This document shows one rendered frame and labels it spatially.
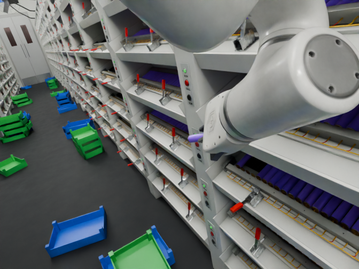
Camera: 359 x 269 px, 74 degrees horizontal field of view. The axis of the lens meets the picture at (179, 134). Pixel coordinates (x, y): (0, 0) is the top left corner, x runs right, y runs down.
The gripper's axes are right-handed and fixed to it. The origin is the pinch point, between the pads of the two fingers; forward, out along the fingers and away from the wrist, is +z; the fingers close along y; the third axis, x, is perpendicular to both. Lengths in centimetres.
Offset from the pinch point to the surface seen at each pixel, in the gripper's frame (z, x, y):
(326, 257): -4.3, 25.4, 21.8
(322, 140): -10.2, 19.2, 0.0
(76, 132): 210, -69, -32
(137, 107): 80, -14, -29
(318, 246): -2.5, 25.1, 20.2
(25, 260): 109, -60, 59
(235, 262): 44, 31, 37
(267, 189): 8.9, 20.6, 9.6
